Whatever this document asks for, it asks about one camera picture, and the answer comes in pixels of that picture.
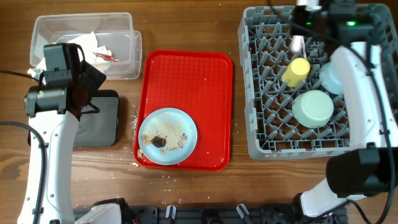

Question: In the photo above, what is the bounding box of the white plastic spoon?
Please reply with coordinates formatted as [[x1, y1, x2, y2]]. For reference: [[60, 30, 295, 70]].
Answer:
[[290, 35, 305, 52]]

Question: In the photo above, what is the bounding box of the white plastic fork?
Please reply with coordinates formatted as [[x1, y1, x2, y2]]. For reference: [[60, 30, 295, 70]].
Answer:
[[302, 43, 308, 60]]

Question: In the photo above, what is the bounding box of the red ketchup packet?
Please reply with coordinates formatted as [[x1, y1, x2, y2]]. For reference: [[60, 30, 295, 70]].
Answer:
[[93, 52, 120, 62]]

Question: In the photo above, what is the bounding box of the light blue small saucer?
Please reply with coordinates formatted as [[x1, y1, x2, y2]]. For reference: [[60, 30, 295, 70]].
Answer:
[[319, 62, 343, 95]]

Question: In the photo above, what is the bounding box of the yellow plastic cup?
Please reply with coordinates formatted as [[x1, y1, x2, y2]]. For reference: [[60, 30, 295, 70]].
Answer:
[[282, 58, 310, 88]]

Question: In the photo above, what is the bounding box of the mint green bowl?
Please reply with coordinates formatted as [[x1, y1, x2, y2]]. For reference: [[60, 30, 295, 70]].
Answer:
[[292, 90, 334, 128]]

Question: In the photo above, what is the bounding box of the light blue dinner plate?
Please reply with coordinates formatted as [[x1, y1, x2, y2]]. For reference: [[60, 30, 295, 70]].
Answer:
[[137, 108, 198, 166]]

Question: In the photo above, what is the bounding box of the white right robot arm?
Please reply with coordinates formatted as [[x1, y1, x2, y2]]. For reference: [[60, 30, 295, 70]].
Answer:
[[289, 1, 397, 219]]

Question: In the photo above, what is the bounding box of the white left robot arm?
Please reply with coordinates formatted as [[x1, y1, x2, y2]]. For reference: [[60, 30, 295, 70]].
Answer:
[[17, 90, 119, 223]]

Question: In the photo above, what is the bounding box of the grey-blue dishwasher rack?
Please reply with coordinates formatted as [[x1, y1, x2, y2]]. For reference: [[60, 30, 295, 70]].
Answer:
[[238, 3, 397, 161]]

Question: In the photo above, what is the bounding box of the white crumpled paper in bin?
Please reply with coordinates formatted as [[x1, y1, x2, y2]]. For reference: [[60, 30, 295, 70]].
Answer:
[[27, 32, 113, 79]]

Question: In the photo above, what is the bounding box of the clear plastic bin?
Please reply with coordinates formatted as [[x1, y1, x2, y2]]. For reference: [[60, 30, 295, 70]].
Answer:
[[30, 12, 142, 80]]

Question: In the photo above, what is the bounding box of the black rectangular tray bin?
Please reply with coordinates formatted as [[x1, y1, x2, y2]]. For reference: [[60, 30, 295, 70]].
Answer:
[[74, 90, 119, 147]]

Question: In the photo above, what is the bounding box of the red plastic tray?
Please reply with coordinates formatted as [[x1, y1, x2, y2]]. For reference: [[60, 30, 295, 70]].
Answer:
[[137, 50, 233, 172]]

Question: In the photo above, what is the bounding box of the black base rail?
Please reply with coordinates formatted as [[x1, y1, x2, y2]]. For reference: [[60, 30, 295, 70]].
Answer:
[[71, 203, 348, 224]]

